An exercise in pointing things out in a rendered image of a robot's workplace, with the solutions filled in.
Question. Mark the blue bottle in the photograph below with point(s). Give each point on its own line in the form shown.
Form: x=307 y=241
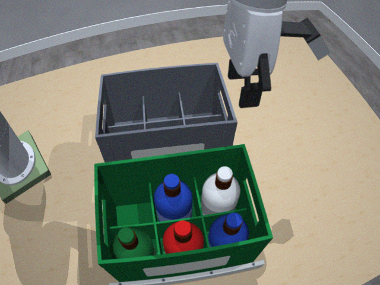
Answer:
x=173 y=199
x=228 y=228

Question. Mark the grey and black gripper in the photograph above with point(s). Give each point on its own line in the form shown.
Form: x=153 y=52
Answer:
x=252 y=37

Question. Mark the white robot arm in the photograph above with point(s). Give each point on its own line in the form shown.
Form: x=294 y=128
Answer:
x=17 y=158

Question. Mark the white bottle with grey label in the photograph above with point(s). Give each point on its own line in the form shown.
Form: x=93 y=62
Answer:
x=220 y=192

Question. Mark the dark grey crate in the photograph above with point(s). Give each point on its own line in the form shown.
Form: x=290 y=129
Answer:
x=184 y=95

